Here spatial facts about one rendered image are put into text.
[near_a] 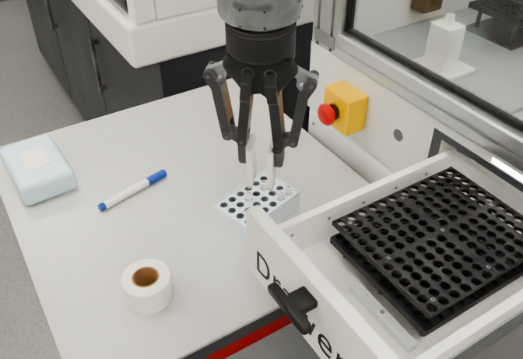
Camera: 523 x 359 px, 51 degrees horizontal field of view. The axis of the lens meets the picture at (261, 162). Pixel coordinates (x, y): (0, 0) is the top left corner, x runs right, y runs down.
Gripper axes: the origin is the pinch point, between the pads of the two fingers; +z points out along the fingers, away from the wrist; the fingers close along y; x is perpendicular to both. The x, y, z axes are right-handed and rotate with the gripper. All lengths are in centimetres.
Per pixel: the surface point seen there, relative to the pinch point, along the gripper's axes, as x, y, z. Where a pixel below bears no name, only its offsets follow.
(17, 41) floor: 206, -184, 112
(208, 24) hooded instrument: 63, -24, 14
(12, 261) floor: 49, -95, 101
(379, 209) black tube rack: 1.4, 15.9, 7.0
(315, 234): -0.8, 7.7, 11.4
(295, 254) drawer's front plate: -11.3, 6.1, 3.4
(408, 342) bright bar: -15.5, 20.2, 11.1
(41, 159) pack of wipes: 13.8, -42.7, 17.7
